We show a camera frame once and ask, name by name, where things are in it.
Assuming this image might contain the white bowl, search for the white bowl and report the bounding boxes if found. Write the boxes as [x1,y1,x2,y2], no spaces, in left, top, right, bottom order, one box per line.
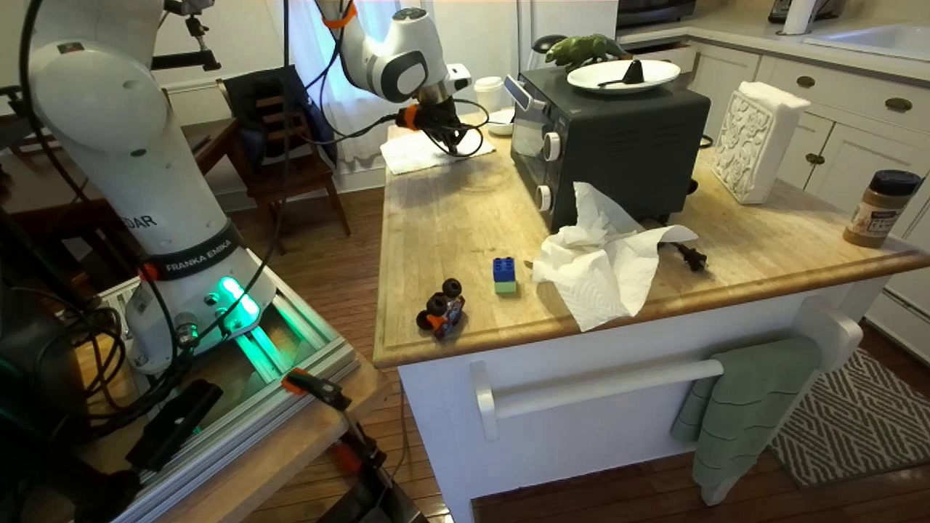
[484,106,516,139]

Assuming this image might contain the patterned floor rug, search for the patterned floor rug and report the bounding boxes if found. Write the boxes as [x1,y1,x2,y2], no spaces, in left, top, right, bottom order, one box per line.
[766,347,930,490]

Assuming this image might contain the white plate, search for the white plate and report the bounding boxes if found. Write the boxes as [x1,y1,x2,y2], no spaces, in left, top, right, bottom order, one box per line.
[564,57,683,97]

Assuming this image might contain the black cable bundle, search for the black cable bundle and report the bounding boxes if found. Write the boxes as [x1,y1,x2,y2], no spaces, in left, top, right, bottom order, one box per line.
[0,289,138,449]

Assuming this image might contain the black countertop appliance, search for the black countertop appliance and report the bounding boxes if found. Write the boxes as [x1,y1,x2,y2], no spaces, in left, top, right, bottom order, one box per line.
[616,0,699,29]

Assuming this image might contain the green hanging towel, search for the green hanging towel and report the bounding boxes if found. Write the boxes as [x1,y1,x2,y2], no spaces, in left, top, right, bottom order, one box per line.
[667,336,826,507]

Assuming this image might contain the white stained cloth towel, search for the white stained cloth towel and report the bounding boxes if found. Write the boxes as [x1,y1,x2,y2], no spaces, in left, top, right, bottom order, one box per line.
[377,125,499,180]

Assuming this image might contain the black power plug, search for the black power plug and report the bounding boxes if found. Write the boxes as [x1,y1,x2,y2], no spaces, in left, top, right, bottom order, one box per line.
[663,241,709,273]

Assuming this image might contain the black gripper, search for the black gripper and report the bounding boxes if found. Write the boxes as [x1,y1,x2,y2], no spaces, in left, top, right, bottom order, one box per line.
[414,87,484,157]

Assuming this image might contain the peanut butter jar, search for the peanut butter jar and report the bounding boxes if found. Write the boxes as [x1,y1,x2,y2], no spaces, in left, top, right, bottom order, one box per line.
[842,169,923,251]

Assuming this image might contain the aluminium robot base platform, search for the aluminium robot base platform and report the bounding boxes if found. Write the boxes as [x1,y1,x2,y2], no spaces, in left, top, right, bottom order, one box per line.
[96,280,361,523]

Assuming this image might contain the dark wooden chair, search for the dark wooden chair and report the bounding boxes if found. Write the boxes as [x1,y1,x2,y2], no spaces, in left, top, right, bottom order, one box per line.
[223,65,355,257]

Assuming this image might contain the crumpled white paper towel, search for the crumpled white paper towel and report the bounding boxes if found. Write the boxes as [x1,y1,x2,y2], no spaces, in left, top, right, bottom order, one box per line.
[532,180,699,336]

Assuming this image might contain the white textured box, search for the white textured box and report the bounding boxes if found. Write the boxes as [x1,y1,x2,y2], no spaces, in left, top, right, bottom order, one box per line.
[711,78,811,206]

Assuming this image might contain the white lower cabinets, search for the white lower cabinets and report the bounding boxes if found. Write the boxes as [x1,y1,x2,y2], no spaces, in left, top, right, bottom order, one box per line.
[677,41,930,360]

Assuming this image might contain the green leafy item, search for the green leafy item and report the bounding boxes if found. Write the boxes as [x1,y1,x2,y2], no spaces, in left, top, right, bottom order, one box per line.
[539,32,627,70]

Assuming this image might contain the white paper towel roll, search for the white paper towel roll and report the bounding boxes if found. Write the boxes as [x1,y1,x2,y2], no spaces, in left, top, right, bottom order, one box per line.
[779,0,826,38]

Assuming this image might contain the black camera stand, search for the black camera stand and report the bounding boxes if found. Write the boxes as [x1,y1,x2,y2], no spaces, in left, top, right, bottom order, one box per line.
[148,0,223,73]

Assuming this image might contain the black toaster oven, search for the black toaster oven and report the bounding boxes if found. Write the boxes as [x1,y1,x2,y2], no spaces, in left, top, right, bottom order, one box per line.
[503,65,711,237]

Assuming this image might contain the dark round-headed toy figure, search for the dark round-headed toy figure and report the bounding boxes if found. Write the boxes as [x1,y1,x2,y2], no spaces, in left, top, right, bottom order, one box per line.
[414,277,467,341]

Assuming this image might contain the blue and green sponge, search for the blue and green sponge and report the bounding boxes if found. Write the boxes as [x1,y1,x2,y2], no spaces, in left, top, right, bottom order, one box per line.
[490,254,519,301]

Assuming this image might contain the white towel bar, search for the white towel bar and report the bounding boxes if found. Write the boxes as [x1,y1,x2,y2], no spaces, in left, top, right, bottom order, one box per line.
[471,311,866,439]

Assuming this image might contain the orange and black clamp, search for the orange and black clamp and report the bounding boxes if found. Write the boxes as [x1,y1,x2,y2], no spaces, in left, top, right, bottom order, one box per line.
[282,369,430,523]

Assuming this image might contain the flat black device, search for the flat black device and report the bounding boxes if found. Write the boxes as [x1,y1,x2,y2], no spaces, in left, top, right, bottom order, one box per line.
[125,376,225,475]

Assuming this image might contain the white lidded paper cup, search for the white lidded paper cup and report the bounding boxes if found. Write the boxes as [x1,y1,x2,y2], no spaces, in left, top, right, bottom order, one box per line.
[471,73,509,110]

